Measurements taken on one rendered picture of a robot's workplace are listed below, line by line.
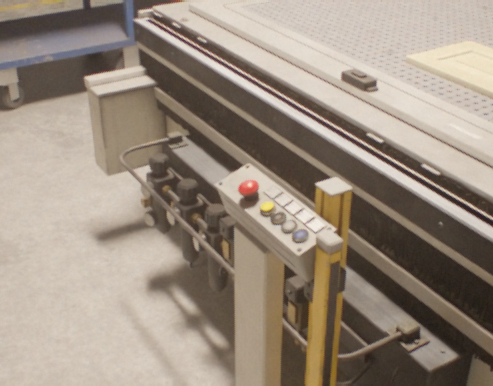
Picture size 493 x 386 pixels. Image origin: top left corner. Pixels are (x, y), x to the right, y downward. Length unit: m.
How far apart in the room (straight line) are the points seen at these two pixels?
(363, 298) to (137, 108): 1.25
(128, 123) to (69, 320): 0.73
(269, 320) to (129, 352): 0.99
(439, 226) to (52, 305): 1.49
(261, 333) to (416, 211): 0.43
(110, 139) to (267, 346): 1.37
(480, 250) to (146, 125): 1.53
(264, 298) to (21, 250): 1.65
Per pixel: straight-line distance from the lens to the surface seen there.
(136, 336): 2.42
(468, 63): 2.12
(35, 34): 4.39
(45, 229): 3.01
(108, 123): 2.63
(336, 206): 1.24
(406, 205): 1.62
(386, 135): 1.74
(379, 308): 1.72
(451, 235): 1.54
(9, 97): 4.11
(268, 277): 1.37
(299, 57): 2.13
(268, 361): 1.51
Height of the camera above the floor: 1.59
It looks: 30 degrees down
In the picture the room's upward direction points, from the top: straight up
